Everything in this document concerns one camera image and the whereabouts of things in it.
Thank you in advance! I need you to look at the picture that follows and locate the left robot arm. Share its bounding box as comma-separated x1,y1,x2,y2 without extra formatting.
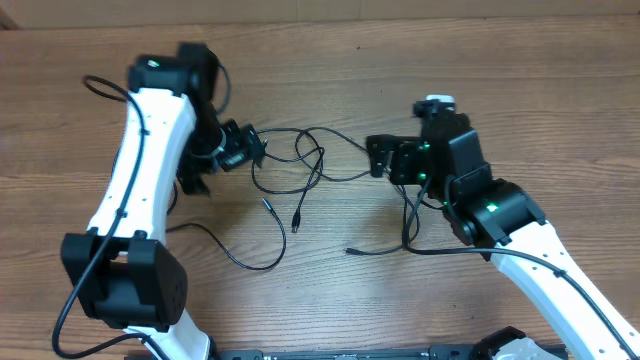
61,42,265,359

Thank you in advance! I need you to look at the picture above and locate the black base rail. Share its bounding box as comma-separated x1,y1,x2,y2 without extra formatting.
211,344,491,360

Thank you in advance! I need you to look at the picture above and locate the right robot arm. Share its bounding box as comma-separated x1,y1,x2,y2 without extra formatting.
366,111,639,359

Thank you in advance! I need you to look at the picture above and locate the black USB cable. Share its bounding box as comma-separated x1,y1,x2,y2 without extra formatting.
164,197,288,272
249,126,374,234
344,182,424,257

